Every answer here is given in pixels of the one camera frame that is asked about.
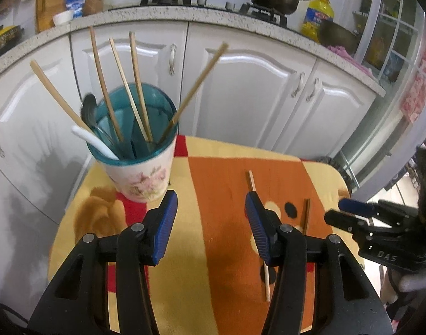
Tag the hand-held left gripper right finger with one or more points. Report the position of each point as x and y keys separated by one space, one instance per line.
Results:
x=256 y=226

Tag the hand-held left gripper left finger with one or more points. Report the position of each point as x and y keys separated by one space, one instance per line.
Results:
x=166 y=230

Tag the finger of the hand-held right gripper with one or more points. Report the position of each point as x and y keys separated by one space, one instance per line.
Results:
x=356 y=206
x=342 y=220

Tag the floral utensil holder teal rim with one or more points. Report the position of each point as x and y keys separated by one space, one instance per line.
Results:
x=143 y=181

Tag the white plastic rice paddle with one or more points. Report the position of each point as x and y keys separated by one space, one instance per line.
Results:
x=91 y=139

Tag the metal spoon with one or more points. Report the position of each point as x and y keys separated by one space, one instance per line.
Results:
x=89 y=110

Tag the person's right hand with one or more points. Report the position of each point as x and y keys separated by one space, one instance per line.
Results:
x=419 y=281

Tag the dark bristly object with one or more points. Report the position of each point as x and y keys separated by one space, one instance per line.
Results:
x=335 y=167

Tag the orange yellow printed cloth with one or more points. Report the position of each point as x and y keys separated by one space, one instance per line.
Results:
x=216 y=181

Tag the white cabinet door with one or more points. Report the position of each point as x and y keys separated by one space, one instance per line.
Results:
x=241 y=94
x=338 y=118
x=17 y=94

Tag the pink floral hanging cloth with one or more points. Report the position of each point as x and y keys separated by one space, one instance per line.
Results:
x=419 y=87

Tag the black wok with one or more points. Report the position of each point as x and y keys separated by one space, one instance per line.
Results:
x=338 y=36

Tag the chopsticks standing in cup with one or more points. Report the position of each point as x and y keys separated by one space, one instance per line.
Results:
x=153 y=59

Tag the glass panel door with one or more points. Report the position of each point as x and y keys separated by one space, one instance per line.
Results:
x=398 y=24

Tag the yellow oil bottle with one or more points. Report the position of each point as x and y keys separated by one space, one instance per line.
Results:
x=316 y=17

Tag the speckled stone countertop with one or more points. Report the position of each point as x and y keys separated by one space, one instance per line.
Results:
x=216 y=15

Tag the black gas stove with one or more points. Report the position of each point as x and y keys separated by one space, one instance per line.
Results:
x=213 y=1

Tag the small white bowl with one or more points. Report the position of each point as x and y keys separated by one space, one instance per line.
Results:
x=63 y=17

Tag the blue white packet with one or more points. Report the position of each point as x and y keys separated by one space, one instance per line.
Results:
x=76 y=3

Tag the wooden cutting board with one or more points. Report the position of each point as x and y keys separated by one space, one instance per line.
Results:
x=49 y=3

